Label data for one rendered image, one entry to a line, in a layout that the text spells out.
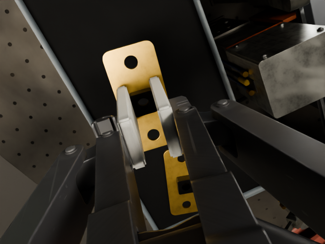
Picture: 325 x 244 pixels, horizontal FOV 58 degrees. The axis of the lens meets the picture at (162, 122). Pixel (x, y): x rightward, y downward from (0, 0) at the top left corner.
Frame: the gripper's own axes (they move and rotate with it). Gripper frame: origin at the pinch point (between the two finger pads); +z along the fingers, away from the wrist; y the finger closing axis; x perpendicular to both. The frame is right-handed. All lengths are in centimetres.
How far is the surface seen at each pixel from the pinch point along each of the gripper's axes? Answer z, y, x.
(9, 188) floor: 126, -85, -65
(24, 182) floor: 126, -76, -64
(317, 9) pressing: 25.6, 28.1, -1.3
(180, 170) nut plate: 9.3, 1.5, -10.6
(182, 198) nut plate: 9.3, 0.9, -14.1
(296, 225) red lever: 18.0, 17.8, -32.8
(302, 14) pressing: 25.4, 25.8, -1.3
